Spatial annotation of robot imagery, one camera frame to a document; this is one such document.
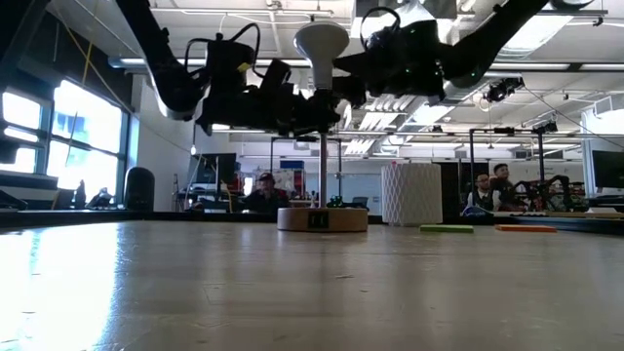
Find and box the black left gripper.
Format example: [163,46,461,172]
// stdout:
[197,87,342,137]

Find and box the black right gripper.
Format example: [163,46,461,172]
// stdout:
[332,19,446,109]

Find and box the white lightbulb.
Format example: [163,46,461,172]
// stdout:
[292,19,351,92]

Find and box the wooden-base lamp stand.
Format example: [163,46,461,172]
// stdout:
[276,90,370,233]

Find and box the person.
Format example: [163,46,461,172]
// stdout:
[241,171,293,214]
[489,163,528,212]
[465,171,497,215]

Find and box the black computer monitor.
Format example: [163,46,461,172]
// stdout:
[196,152,238,185]
[591,149,624,190]

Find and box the white lattice pen cup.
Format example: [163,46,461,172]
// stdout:
[380,162,445,227]

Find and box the green sticky note pad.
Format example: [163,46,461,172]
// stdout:
[418,223,475,234]

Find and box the black cylindrical bin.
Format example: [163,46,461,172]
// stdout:
[123,166,157,213]

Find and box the dark desk telephone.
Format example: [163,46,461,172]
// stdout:
[85,186,117,211]

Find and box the orange sticky note pad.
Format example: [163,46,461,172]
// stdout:
[494,223,559,234]

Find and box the large window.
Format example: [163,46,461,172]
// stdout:
[0,77,131,206]

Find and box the silver ventilation duct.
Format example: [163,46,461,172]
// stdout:
[340,67,493,158]

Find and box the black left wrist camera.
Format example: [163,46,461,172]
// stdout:
[257,58,294,98]

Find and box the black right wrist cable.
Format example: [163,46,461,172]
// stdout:
[359,6,403,50]

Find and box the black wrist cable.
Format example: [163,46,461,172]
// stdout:
[359,6,403,50]
[183,21,263,82]

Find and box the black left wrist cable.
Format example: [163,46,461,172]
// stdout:
[183,21,263,82]

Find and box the black ceiling-mounted camera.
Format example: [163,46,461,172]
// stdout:
[484,76,527,104]

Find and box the black aluminium table frame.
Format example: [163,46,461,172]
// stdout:
[0,208,624,236]

